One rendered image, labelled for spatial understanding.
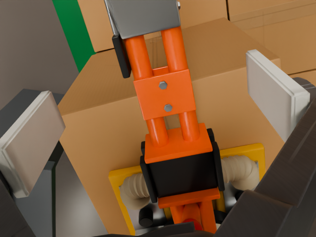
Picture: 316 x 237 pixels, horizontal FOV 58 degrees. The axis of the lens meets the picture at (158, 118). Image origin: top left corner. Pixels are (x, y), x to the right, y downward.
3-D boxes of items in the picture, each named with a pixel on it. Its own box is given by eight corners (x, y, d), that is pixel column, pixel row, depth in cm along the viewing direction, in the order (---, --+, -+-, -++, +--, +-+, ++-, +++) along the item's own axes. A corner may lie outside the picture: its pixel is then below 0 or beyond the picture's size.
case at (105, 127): (250, 177, 108) (297, 280, 72) (148, 200, 112) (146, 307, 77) (224, 16, 80) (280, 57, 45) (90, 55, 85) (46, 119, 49)
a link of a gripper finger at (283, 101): (292, 95, 12) (311, 91, 12) (244, 50, 18) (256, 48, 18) (291, 154, 13) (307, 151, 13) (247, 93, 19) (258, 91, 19)
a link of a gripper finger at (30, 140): (29, 197, 14) (15, 200, 14) (67, 127, 20) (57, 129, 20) (2, 148, 13) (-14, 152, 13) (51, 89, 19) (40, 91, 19)
